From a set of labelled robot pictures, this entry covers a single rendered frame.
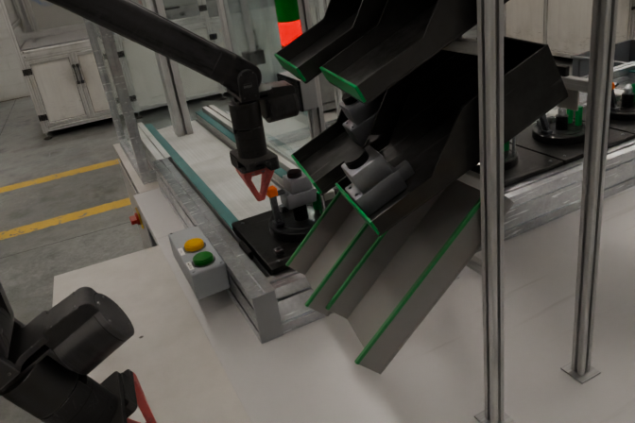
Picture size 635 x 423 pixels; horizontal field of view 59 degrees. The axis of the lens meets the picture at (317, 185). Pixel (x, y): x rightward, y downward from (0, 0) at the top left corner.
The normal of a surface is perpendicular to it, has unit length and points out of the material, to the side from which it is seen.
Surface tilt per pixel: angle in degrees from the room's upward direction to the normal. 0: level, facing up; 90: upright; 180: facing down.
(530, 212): 90
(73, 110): 90
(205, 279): 90
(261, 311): 90
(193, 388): 0
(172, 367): 0
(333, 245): 45
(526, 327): 0
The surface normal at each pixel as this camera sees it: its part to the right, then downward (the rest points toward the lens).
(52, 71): 0.38, 0.33
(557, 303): -0.13, -0.91
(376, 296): -0.76, -0.48
